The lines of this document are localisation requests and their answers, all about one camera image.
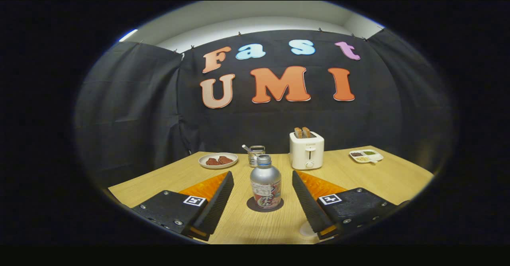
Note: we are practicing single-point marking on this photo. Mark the red meat slice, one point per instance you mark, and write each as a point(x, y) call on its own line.
point(226, 160)
point(212, 161)

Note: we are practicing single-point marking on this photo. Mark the white cup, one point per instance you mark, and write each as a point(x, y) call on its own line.
point(306, 230)

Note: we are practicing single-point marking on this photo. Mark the white divided dish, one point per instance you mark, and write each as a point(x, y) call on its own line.
point(365, 156)

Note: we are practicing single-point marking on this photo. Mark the white toaster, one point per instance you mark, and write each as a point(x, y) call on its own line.
point(306, 152)

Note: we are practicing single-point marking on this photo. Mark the dark brown round coaster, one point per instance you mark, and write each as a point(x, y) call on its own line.
point(251, 206)

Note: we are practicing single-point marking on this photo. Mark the ceiling light panel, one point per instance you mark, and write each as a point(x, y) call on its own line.
point(128, 35)

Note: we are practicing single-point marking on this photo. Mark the wooden table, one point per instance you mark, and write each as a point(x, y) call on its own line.
point(239, 222)

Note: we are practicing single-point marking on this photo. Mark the white round plate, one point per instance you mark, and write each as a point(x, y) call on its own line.
point(203, 161)

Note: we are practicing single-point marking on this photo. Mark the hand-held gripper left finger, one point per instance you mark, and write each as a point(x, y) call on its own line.
point(215, 204)

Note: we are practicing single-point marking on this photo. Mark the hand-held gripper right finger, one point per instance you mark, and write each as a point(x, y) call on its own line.
point(308, 202)

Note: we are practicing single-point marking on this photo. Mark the black backdrop cloth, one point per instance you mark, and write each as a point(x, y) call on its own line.
point(139, 106)

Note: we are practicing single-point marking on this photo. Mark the silver juice bottle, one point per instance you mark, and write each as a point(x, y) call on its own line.
point(265, 178)

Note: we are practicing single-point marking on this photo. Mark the brown toast slice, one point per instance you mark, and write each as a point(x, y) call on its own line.
point(298, 132)
point(306, 132)

